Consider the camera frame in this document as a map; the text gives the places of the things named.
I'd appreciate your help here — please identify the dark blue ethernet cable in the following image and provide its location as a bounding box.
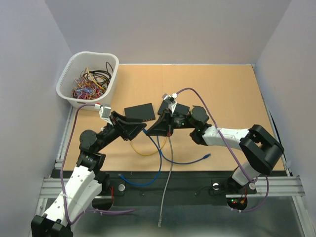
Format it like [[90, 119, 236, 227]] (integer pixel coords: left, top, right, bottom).
[[118, 128, 163, 186]]

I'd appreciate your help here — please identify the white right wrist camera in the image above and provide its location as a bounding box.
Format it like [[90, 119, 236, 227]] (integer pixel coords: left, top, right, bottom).
[[162, 93, 178, 114]]

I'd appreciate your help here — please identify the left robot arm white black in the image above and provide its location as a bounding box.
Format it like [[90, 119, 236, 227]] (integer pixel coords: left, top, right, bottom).
[[31, 112, 146, 237]]

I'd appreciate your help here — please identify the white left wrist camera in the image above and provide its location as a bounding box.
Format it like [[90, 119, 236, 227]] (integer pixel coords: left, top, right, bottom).
[[94, 103, 112, 123]]

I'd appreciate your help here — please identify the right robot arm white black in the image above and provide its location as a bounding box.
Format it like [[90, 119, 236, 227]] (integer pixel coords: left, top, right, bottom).
[[147, 106, 284, 193]]

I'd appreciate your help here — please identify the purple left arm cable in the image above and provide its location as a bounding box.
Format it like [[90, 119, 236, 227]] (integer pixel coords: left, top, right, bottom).
[[59, 103, 136, 225]]

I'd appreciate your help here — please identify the tangled coloured wire bundle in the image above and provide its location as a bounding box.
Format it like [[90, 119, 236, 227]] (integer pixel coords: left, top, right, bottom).
[[71, 61, 115, 100]]

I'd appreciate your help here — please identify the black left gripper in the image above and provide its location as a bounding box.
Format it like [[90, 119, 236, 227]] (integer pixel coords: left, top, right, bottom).
[[96, 110, 147, 152]]

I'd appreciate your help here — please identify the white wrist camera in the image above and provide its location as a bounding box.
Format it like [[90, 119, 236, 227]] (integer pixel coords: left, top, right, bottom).
[[94, 103, 112, 123], [162, 93, 178, 114]]

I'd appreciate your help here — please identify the black network switch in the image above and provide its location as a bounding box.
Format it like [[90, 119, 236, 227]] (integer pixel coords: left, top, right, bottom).
[[124, 103, 156, 121], [158, 101, 190, 117]]

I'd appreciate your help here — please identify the white plastic basket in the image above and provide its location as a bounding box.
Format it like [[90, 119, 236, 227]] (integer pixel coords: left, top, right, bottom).
[[56, 51, 119, 109]]

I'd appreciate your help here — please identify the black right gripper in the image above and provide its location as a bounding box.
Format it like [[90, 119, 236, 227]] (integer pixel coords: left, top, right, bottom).
[[145, 107, 197, 136]]

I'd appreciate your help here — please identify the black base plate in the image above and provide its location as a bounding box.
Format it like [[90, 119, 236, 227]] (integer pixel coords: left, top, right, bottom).
[[92, 171, 256, 209]]

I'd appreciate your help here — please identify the yellow ethernet cable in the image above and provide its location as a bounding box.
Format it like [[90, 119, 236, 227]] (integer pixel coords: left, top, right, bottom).
[[129, 135, 168, 156]]

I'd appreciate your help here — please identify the aluminium mounting rail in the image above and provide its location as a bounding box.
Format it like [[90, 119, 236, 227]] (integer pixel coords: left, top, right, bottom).
[[39, 176, 305, 198]]

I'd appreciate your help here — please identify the grey ethernet cable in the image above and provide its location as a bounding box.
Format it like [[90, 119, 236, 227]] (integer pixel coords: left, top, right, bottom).
[[157, 137, 174, 228]]

